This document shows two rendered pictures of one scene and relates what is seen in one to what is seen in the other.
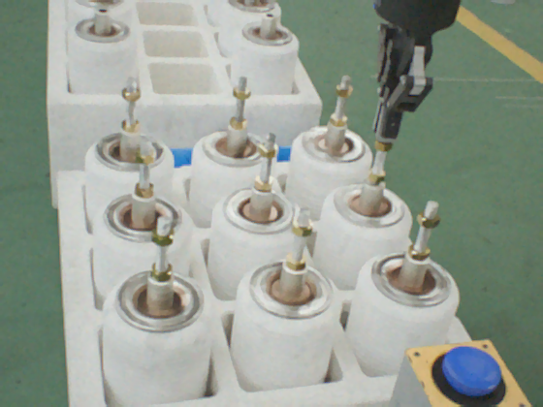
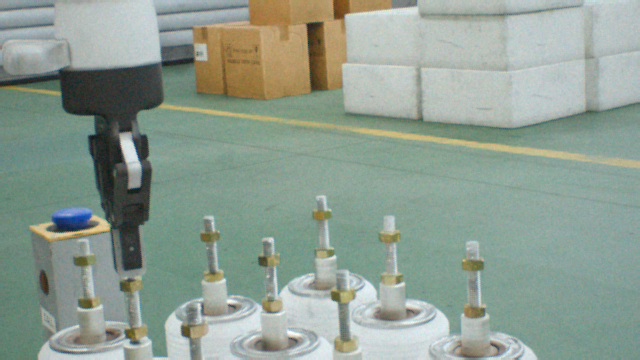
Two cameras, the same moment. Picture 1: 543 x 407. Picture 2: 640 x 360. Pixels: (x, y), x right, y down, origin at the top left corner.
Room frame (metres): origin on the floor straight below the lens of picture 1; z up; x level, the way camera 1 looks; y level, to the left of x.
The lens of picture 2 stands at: (1.52, -0.09, 0.56)
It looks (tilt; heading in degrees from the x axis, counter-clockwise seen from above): 11 degrees down; 170
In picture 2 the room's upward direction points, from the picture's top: 4 degrees counter-clockwise
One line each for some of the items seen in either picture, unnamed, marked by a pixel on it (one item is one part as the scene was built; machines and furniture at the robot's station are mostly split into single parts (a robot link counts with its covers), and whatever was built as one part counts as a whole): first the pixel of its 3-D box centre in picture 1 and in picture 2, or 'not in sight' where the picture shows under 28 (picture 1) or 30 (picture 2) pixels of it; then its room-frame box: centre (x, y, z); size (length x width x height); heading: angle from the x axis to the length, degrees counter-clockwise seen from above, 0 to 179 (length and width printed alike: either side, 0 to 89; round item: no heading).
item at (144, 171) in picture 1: (144, 174); (390, 258); (0.60, 0.12, 0.30); 0.01 x 0.01 x 0.08; 7
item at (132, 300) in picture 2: (379, 161); (133, 309); (0.68, -0.10, 0.31); 0.01 x 0.01 x 0.08; 59
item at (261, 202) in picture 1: (261, 201); (274, 329); (0.64, 0.01, 0.26); 0.02 x 0.02 x 0.03
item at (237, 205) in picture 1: (260, 210); (275, 344); (0.64, 0.01, 0.25); 0.08 x 0.08 x 0.01
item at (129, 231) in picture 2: not in sight; (131, 238); (0.70, -0.10, 0.37); 0.03 x 0.01 x 0.05; 9
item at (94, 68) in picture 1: (103, 88); not in sight; (1.01, 0.27, 0.16); 0.10 x 0.10 x 0.18
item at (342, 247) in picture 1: (353, 270); not in sight; (0.68, -0.10, 0.16); 0.10 x 0.10 x 0.18
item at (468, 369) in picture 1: (469, 374); (72, 221); (0.39, -0.16, 0.32); 0.04 x 0.04 x 0.02
